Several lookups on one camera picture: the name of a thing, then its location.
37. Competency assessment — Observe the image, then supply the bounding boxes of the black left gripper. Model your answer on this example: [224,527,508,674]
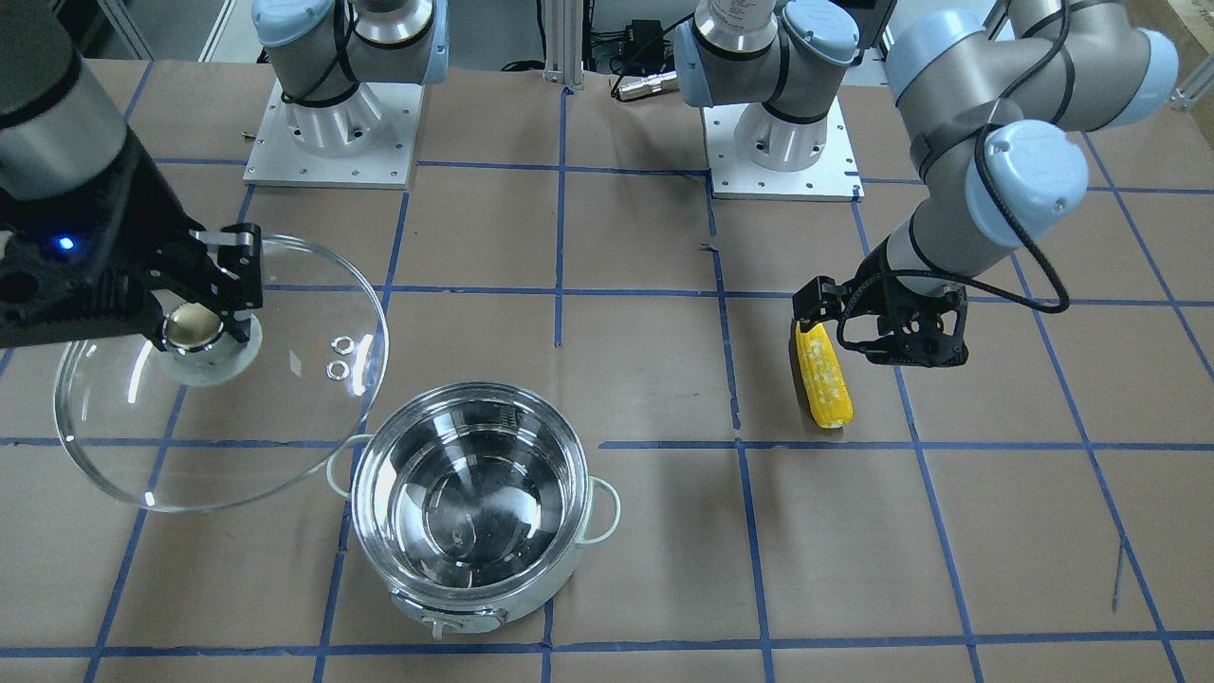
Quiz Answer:
[795,241,970,368]

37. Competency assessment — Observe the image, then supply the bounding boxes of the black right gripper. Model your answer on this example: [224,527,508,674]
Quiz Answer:
[1,133,263,351]

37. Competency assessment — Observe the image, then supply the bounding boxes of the glass pot lid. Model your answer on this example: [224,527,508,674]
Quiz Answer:
[52,234,390,513]

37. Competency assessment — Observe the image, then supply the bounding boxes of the yellow corn cob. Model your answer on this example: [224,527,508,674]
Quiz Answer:
[793,321,853,429]

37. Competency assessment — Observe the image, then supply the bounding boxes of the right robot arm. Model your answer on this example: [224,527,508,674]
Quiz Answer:
[2,1,450,353]

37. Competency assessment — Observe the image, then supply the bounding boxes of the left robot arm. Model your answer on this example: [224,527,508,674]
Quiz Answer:
[673,1,1179,368]

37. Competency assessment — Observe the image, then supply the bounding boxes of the pale green cooking pot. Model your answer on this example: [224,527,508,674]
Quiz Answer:
[345,380,623,639]

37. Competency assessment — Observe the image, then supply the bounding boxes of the black power adapter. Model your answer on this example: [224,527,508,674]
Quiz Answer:
[622,19,665,63]

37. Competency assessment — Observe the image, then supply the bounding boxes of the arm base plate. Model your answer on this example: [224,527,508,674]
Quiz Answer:
[243,82,426,190]
[700,99,864,203]

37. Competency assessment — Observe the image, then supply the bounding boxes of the aluminium frame post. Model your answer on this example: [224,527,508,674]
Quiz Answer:
[541,0,588,91]

